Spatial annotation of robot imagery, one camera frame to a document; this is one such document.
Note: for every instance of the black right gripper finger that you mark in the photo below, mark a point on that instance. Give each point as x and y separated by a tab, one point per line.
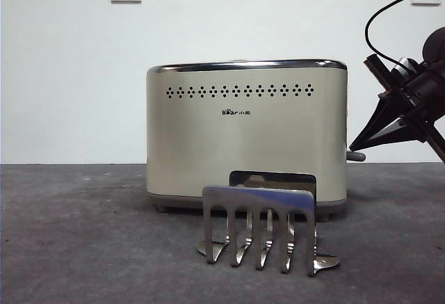
403	131
384	112

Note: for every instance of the grey toaster lever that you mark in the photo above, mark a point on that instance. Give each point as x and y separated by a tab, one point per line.
358	157

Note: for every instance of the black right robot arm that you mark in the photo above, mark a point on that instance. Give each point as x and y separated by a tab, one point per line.
434	46

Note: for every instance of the shiny steel toast rack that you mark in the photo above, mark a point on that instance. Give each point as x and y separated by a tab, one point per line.
257	198

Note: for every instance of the cream and steel toaster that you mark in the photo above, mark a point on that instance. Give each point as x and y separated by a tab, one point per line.
180	144

